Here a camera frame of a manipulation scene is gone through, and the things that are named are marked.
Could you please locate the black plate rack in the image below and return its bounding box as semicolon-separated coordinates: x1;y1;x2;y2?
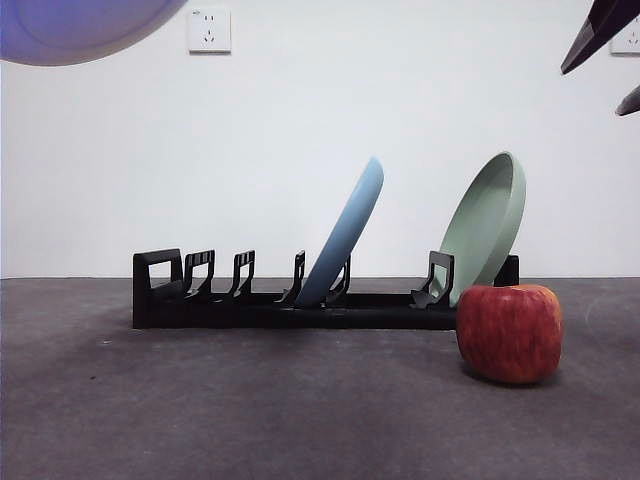
131;248;520;331

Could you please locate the red apple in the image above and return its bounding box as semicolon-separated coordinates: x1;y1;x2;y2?
455;284;563;385

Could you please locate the green plate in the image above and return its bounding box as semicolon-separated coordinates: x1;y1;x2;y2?
438;151;528;309

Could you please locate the cream yellow plate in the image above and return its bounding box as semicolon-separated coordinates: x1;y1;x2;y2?
0;0;189;67

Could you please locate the white wall socket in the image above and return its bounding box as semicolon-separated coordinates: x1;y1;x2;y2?
188;7;233;55
609;20;640;57

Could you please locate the blue plate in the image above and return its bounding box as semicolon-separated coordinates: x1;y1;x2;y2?
294;156;385;305

